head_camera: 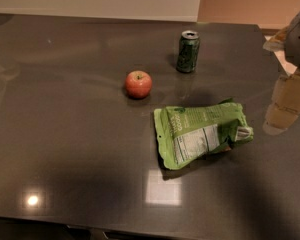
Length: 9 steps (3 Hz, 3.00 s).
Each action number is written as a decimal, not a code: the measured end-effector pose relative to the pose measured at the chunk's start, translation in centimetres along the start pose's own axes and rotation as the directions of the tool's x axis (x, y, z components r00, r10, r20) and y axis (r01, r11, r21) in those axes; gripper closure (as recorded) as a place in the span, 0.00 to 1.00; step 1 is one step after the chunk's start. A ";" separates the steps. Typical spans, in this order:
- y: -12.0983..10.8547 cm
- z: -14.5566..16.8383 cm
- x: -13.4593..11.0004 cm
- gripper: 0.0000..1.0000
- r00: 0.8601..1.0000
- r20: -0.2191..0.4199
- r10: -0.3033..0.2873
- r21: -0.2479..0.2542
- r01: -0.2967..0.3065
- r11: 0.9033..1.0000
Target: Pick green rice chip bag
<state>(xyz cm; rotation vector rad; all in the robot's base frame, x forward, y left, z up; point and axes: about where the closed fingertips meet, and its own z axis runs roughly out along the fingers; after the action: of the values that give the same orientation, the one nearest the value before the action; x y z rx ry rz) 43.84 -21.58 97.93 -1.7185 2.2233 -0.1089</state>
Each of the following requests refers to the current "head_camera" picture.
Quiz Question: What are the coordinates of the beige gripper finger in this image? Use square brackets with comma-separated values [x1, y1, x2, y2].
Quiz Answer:
[263, 27, 288, 52]

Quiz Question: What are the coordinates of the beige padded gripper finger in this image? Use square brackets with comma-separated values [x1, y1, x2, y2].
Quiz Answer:
[263, 69, 300, 135]

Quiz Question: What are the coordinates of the green rice chip bag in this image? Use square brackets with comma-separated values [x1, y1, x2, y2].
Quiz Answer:
[154, 99, 254, 170]

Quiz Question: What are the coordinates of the green soda can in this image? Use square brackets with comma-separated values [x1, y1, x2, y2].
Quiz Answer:
[176, 30, 200, 73]

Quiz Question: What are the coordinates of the red apple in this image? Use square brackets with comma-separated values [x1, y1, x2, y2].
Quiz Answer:
[125, 70, 152, 99]

